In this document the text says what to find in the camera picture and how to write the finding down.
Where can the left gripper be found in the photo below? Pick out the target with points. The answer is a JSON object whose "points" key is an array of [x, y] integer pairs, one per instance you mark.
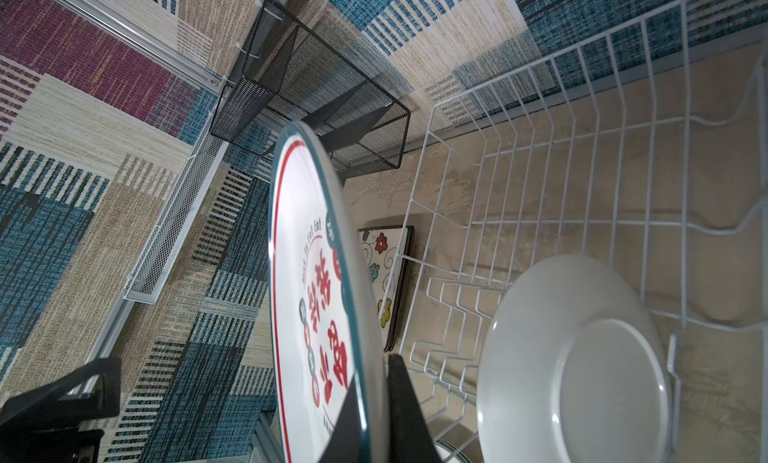
{"points": [[88, 393]]}

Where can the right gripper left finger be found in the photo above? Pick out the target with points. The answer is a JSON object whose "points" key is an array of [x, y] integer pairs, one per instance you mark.
{"points": [[345, 442]]}

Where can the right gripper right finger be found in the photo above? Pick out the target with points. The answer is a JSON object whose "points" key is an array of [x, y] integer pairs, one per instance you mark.
{"points": [[410, 440]]}

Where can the white round plate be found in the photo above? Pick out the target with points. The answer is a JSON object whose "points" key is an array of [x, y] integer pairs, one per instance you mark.
{"points": [[449, 454], [572, 370], [325, 336]]}

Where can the black mesh shelf rack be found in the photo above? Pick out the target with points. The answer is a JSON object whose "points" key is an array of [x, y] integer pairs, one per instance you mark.
{"points": [[287, 72]]}

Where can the white wire dish rack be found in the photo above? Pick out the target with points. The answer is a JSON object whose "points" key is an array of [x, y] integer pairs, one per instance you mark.
{"points": [[643, 146]]}

